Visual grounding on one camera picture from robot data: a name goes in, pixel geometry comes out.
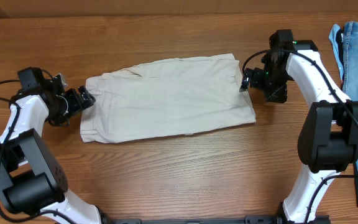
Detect beige cotton shorts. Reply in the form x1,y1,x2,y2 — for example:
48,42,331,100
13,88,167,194
80,54,256,143

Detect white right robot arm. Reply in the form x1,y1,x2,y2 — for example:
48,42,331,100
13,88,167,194
240,29,358,223

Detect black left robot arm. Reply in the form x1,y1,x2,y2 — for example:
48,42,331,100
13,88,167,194
0,67,111,223

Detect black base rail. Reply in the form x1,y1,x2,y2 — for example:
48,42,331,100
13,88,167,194
98,214,332,224

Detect light blue garment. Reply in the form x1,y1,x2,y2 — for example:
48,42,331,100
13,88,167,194
329,24,344,82

